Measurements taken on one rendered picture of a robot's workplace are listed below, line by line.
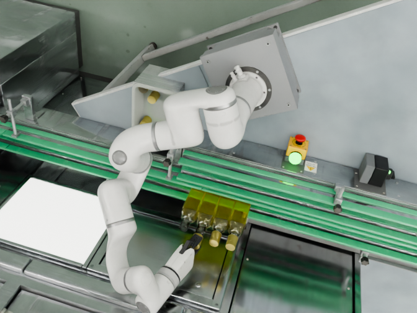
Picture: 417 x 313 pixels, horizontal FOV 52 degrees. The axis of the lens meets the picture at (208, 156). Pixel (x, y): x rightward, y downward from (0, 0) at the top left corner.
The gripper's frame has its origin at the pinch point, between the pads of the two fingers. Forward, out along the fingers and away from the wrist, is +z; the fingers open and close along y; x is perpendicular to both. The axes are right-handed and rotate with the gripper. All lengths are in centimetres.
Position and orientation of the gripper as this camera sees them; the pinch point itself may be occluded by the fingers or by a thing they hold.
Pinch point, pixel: (195, 244)
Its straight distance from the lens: 145.4
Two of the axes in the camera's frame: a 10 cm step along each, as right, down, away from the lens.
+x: -8.6, -3.8, 3.4
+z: 5.0, -5.0, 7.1
